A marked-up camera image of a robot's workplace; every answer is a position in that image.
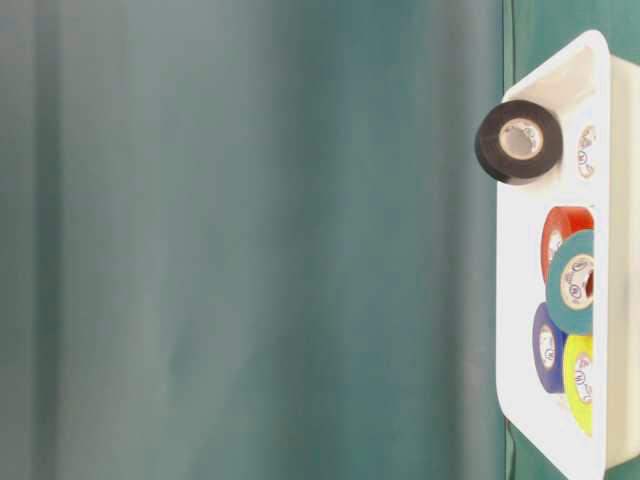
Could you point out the black tape roll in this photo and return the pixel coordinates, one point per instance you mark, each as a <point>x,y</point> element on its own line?
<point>519,141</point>

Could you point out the red tape roll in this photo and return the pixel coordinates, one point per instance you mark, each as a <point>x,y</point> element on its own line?
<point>560,223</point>

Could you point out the blue tape roll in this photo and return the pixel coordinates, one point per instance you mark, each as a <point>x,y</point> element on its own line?
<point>548,342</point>

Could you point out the green tape roll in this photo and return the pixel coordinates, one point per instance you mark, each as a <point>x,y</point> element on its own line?
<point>569,285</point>

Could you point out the white tape roll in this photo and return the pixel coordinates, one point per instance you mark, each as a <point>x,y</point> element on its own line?
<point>580,166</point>

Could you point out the yellow tape roll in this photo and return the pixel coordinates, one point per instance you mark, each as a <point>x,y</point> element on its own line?
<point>578,379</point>

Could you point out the white plastic tray case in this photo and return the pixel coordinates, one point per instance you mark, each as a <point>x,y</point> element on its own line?
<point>582,80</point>

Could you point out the green table cloth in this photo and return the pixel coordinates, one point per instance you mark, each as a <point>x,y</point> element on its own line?
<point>251,240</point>

